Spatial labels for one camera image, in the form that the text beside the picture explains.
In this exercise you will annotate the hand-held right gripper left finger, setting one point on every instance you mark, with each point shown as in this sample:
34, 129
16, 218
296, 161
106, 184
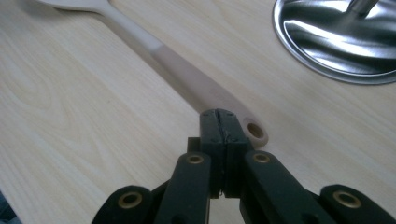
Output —
208, 137

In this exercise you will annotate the wooden spoon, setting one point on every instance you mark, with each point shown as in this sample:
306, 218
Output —
186, 73

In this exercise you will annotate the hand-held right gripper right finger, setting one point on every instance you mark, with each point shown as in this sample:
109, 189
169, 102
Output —
236, 137

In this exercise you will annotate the metal stand pole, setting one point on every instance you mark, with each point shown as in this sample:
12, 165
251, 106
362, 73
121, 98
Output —
362, 5

